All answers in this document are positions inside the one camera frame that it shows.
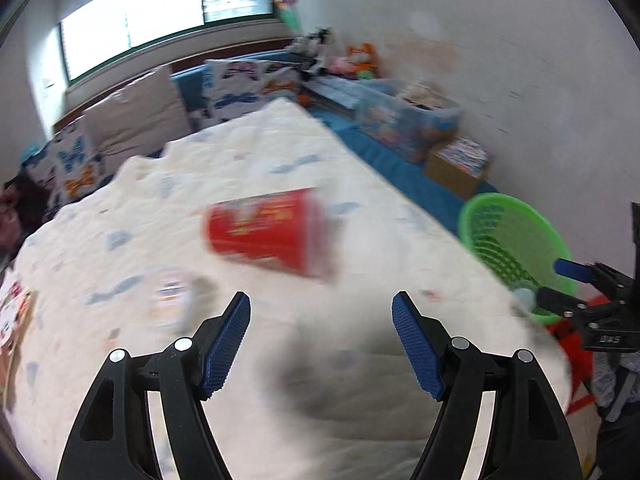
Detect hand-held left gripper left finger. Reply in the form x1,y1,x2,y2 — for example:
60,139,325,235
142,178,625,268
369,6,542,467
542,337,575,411
57,291,251,480

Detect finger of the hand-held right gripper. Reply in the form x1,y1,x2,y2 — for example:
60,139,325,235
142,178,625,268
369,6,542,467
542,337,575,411
553,257,626,286
536,286,613,318

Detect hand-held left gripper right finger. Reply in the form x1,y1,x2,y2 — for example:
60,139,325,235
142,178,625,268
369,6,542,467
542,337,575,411
391,290,584,480

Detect green plastic basket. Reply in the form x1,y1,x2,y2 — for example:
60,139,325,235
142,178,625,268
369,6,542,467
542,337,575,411
459,193,581,325

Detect red paper cup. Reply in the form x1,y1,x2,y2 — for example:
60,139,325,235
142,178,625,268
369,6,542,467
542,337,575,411
202,187,337,281

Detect small white container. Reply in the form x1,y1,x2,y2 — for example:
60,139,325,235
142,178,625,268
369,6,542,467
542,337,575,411
145,267,207,330

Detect cardboard box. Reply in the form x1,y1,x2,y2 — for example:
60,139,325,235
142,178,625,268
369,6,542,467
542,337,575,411
424,137,494,202

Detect white printed blanket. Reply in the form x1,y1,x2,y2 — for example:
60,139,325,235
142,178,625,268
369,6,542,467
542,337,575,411
5,97,576,480

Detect colourful snack packet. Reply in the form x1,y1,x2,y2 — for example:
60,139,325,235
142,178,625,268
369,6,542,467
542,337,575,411
0,282,37,413

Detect clear plastic storage box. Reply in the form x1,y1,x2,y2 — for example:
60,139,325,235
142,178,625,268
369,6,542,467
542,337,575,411
354,79,462,162

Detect butterfly print pillow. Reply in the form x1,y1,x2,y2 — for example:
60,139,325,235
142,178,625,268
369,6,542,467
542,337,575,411
24,115,117,212
192,57,302,132

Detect beige pillow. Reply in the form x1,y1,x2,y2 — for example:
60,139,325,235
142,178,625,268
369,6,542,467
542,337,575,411
81,66,193,162

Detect dark cloth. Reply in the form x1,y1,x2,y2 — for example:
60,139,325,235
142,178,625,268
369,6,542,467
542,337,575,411
0,169,52,263

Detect orange plush toy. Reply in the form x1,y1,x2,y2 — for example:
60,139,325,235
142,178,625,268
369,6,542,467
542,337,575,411
346,42,382,80

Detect black and white toy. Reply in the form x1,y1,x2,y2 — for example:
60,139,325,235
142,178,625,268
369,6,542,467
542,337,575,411
290,26,335,73

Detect window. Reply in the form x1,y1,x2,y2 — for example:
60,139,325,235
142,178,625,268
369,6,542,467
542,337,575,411
59,0,277,82

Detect green hanging toy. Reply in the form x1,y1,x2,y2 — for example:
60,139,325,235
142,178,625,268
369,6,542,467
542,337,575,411
269,0,304,32

